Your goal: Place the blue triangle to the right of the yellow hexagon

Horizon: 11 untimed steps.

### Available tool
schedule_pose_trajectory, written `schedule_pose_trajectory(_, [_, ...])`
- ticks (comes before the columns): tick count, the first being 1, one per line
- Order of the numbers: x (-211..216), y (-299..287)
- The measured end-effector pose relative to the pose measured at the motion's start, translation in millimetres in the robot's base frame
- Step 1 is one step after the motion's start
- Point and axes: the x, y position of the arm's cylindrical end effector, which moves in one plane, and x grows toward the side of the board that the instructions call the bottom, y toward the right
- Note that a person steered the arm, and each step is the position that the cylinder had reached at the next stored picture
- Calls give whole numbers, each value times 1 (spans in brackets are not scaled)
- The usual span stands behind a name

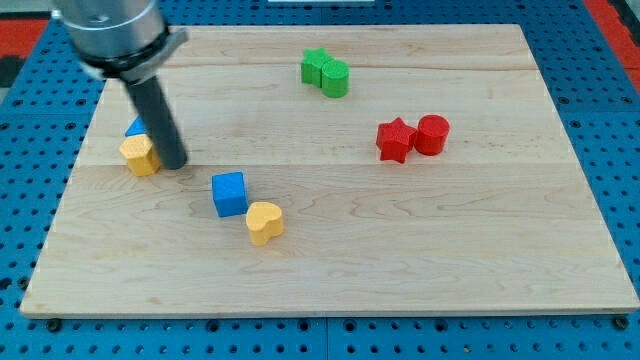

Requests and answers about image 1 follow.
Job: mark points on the red cylinder block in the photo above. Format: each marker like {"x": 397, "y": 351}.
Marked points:
{"x": 432, "y": 133}

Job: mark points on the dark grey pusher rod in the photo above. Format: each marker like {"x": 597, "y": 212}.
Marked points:
{"x": 150, "y": 103}

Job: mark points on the green cylinder block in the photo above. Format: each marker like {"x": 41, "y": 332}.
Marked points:
{"x": 335, "y": 78}

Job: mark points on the red star block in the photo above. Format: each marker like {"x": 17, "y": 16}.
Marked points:
{"x": 395, "y": 140}

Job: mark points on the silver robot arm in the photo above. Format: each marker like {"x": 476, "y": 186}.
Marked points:
{"x": 128, "y": 40}

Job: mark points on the yellow hexagon block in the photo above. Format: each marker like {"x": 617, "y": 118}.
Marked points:
{"x": 140, "y": 155}

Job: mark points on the yellow heart block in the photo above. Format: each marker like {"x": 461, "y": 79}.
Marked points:
{"x": 264, "y": 221}

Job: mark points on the green star block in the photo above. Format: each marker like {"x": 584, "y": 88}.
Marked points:
{"x": 312, "y": 64}

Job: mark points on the blue cube block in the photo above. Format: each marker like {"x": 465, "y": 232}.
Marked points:
{"x": 229, "y": 194}

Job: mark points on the light wooden board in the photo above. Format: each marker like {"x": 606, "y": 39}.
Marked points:
{"x": 501, "y": 222}

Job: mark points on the blue triangle block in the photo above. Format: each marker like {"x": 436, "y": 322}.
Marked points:
{"x": 137, "y": 127}

